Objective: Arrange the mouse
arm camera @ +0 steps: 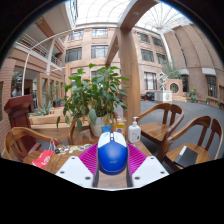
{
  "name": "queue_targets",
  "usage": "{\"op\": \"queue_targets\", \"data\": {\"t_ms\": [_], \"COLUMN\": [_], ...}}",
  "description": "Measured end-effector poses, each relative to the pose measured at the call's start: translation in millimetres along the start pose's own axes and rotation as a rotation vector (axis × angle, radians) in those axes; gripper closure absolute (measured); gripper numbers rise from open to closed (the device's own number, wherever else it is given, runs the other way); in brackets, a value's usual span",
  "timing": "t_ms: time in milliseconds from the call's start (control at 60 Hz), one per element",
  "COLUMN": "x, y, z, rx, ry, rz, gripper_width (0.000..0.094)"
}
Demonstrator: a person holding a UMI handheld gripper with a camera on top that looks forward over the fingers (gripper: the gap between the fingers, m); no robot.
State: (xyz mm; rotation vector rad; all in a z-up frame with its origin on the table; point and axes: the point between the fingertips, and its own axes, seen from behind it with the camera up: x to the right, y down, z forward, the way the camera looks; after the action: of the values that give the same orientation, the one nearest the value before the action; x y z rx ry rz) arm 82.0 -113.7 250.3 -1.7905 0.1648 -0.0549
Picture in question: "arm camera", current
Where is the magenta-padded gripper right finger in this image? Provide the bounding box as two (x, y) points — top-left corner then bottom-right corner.
(125, 143), (170, 188)

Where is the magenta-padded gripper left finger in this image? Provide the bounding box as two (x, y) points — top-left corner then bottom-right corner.
(54, 143), (101, 188)

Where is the blue and white computer mouse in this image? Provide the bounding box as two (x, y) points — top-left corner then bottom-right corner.
(97, 131), (129, 176)

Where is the wooden armchair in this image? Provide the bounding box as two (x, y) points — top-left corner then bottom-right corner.
(67, 116), (96, 146)
(156, 115), (224, 173)
(0, 126), (63, 165)
(137, 102), (185, 149)

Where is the red paper shopping bag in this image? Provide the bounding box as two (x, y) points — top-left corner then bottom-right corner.
(31, 139), (56, 170)

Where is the black flat box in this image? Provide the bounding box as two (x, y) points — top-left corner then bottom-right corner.
(173, 145), (199, 169)

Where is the white pump dispenser bottle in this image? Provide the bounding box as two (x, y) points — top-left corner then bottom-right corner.
(127, 116), (142, 145)

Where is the blue squeeze tube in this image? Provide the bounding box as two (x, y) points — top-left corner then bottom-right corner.
(101, 124), (112, 134)

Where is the yellow dish soap bottle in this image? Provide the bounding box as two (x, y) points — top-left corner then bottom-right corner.
(114, 115), (127, 138)

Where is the spiky agave plant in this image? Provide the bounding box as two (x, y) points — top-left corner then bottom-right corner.
(33, 96), (56, 117)

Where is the white outdoor sculpture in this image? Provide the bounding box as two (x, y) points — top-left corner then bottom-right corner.
(153, 71), (174, 104)

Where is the dark red wooden podium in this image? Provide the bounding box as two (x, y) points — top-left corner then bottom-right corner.
(3, 93), (43, 154)

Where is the green leafy potted plant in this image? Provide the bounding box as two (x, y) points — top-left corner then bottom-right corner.
(55, 63), (130, 138)

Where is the yellow flowering plant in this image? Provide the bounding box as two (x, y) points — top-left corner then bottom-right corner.
(188, 87), (200, 104)

